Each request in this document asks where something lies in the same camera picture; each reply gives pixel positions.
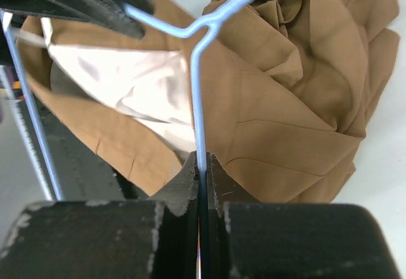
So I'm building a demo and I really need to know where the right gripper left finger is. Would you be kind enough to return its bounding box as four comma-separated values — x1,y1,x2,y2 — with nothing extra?
1,153,199,278

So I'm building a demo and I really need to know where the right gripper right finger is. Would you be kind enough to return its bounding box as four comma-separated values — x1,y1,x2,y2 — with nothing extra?
207,155,400,278

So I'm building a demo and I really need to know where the light blue wire hanger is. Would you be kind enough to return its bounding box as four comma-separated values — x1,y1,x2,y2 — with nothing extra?
1,0,254,200

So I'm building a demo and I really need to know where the tan cloth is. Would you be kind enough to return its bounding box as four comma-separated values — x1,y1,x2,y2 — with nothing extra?
17,0,400,203

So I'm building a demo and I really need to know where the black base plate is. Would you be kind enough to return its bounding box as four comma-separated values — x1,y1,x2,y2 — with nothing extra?
34,99,147,201

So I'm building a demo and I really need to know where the white slotted cable duct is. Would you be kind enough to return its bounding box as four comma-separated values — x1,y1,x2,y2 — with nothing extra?
0,65,55,201

